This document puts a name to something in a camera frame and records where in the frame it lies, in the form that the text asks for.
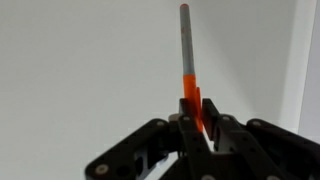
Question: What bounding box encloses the orange grey marker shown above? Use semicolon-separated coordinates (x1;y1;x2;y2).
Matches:
179;3;205;134

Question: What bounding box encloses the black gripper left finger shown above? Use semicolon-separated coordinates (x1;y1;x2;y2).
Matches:
84;98;214;180

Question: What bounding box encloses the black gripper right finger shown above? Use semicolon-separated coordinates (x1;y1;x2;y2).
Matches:
202;98;320;180

